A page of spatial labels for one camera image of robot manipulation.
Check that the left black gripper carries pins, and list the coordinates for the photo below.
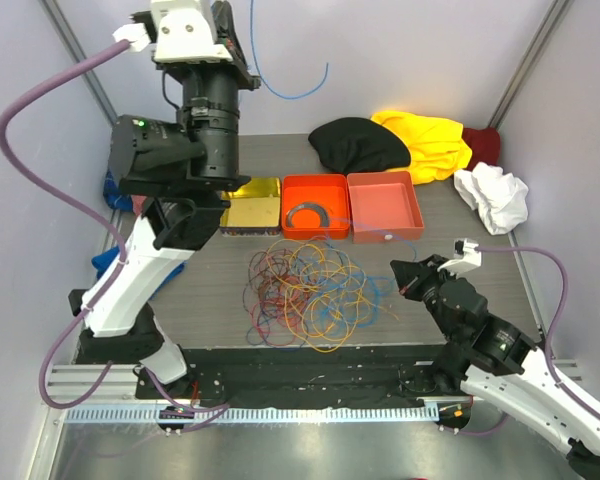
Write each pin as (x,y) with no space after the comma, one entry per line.
(225,28)

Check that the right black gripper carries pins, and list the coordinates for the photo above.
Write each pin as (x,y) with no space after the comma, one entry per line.
(411,275)

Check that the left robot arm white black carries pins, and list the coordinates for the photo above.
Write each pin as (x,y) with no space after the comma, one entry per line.
(182,169)

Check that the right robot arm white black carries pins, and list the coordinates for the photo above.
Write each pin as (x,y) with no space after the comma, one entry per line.
(488,357)

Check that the salmon pink square tray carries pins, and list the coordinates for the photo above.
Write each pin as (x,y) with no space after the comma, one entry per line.
(384,207)

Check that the white cloth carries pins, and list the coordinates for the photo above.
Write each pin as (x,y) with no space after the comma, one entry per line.
(499,198)

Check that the orange square tray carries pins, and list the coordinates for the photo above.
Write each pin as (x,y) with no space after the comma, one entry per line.
(315,205)

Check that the yellow cloth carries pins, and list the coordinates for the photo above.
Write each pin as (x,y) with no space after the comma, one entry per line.
(436,146)

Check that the dark red cloth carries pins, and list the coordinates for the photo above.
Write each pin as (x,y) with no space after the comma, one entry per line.
(485,145)

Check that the black cloth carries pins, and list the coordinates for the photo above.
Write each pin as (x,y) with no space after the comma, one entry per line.
(358,145)

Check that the gold tin box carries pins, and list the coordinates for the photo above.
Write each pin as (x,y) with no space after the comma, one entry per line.
(255,209)

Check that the salmon pink cloth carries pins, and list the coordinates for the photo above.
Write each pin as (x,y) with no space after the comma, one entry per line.
(137,204)

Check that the blue plaid cloth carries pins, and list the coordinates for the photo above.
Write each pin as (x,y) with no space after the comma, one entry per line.
(113,197)

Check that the royal blue cloth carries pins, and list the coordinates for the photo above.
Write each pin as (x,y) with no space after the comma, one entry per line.
(104,260)

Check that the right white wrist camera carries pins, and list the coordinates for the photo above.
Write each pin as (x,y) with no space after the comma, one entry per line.
(466,258)

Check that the white slotted cable duct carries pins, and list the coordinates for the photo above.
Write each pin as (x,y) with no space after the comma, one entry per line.
(165,414)

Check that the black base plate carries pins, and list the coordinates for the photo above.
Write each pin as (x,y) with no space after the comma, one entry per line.
(357,377)

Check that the right aluminium frame post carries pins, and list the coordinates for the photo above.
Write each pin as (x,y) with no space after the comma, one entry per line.
(551,21)

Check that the aluminium rail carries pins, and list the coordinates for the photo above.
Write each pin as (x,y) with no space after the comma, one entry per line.
(66,383)

